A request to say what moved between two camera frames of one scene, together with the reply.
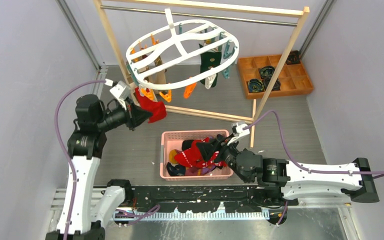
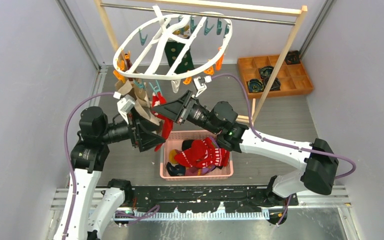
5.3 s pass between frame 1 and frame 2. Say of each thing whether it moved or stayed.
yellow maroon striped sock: stayed
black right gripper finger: moved
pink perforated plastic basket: stayed
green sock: moved
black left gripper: moved
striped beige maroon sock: moved
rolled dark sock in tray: stayed
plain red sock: moved
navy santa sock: stayed
